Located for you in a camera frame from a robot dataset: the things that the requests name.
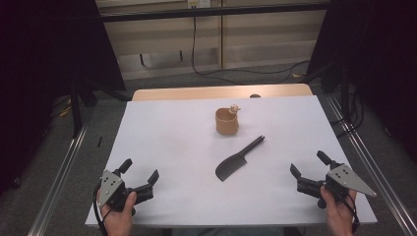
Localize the black horizontal bar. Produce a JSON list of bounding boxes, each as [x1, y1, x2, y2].
[[99, 2, 330, 24]]

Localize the black curtain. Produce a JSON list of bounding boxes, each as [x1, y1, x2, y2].
[[307, 0, 417, 161], [0, 0, 128, 198]]

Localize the black plastic knife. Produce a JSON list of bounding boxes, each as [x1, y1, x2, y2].
[[214, 135, 267, 183]]

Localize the bundle of black cables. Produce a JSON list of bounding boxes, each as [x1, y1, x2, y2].
[[329, 84, 366, 139]]

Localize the wooden table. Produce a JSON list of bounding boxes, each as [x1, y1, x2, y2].
[[131, 83, 314, 102]]

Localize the white paper sheet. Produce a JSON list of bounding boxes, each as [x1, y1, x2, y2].
[[85, 94, 379, 228]]

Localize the black metal stand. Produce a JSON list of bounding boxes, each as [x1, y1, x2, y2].
[[69, 77, 99, 139]]

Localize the left hand-held gripper cable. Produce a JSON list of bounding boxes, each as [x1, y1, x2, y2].
[[92, 182, 111, 236]]

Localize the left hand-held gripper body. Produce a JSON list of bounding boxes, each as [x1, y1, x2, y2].
[[97, 168, 155, 212]]

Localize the hand-held gripper cable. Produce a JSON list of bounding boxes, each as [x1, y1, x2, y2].
[[333, 188, 361, 234], [92, 182, 111, 236]]

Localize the right hand-held gripper cable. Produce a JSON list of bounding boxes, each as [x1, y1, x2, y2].
[[333, 188, 361, 234]]

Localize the person's left hand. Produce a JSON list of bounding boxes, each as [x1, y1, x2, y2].
[[99, 191, 138, 236]]

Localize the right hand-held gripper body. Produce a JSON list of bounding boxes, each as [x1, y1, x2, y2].
[[296, 160, 378, 210]]

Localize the aluminium rail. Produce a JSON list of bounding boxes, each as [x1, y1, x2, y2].
[[327, 95, 417, 236], [27, 122, 90, 236]]

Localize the white wall socket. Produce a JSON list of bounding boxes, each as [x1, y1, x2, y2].
[[187, 0, 211, 10]]

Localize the brown cup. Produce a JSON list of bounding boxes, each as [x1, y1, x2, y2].
[[214, 107, 240, 137]]

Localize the long black floor cable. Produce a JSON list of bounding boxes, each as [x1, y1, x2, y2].
[[191, 14, 311, 86]]

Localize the person's grey trousers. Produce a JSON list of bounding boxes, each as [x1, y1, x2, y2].
[[170, 226, 287, 236]]

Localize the person's right hand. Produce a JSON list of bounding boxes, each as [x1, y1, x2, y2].
[[320, 186, 358, 236]]

